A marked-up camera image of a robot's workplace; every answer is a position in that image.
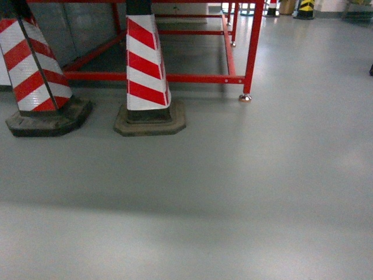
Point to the red white traffic cone left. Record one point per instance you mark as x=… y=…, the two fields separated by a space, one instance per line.
x=46 y=104

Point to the red white traffic cone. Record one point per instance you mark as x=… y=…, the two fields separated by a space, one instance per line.
x=148 y=110
x=46 y=104

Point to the red white traffic cone right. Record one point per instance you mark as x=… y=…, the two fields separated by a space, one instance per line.
x=148 y=110

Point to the yellow black striped bollard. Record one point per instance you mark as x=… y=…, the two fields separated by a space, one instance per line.
x=304 y=10

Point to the red metal table frame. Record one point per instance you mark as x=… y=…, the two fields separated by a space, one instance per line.
x=73 y=73

